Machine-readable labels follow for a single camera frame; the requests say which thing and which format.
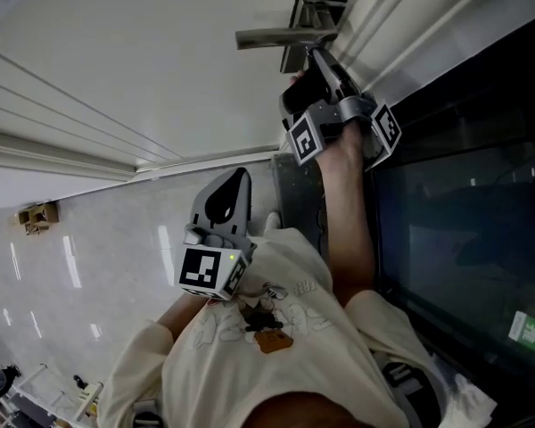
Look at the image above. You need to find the brown cardboard box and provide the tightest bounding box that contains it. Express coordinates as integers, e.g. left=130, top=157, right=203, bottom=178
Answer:
left=17, top=200, right=61, bottom=236

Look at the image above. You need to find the dark grey door mat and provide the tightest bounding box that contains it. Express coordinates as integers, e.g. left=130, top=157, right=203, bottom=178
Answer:
left=271, top=152, right=327, bottom=258

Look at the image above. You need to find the person's chin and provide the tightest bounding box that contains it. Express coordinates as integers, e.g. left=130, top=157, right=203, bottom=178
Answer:
left=248, top=390, right=354, bottom=428

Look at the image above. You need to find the black shoulder strap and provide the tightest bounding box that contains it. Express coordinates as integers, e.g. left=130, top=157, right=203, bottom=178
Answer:
left=382, top=360, right=443, bottom=428

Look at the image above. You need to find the metal door lever handle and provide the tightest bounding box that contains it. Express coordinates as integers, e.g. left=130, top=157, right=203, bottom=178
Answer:
left=235, top=25, right=340, bottom=52

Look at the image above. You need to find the metal door lock plate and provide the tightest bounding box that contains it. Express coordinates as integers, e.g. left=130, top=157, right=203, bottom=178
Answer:
left=279, top=0, right=363, bottom=74

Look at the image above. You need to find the cream printed t-shirt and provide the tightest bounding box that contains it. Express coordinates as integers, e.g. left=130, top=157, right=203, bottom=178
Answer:
left=96, top=226, right=434, bottom=428

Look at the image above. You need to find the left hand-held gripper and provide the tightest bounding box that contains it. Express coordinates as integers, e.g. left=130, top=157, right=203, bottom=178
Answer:
left=178, top=167, right=258, bottom=301

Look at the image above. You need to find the white shoe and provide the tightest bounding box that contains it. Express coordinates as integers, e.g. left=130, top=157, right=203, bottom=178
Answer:
left=262, top=210, right=283, bottom=232

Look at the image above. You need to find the green sticker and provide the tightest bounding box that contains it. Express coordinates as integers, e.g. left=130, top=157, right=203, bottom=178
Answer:
left=507, top=310, right=535, bottom=352

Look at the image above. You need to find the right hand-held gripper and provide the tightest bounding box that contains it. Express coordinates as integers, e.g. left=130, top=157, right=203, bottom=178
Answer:
left=279, top=45, right=403, bottom=172

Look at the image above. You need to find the white panelled door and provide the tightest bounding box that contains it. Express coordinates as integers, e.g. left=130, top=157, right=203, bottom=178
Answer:
left=0, top=0, right=340, bottom=209

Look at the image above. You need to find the white metal rack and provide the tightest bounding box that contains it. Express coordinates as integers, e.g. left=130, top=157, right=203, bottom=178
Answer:
left=7, top=362, right=104, bottom=424

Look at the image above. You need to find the dark glass panel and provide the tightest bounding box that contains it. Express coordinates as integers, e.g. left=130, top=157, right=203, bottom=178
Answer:
left=368, top=14, right=535, bottom=400

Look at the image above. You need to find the black office chair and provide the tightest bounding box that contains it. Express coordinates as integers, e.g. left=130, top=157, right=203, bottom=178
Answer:
left=0, top=365, right=22, bottom=408

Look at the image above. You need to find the white door frame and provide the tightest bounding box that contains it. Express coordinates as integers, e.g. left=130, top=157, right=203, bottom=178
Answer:
left=333, top=0, right=535, bottom=106

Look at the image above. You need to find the person's left forearm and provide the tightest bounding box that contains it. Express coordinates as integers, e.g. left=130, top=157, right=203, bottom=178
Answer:
left=154, top=290, right=217, bottom=343

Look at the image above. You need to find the person's right forearm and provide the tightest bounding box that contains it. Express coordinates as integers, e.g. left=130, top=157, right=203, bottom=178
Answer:
left=315, top=121, right=381, bottom=308

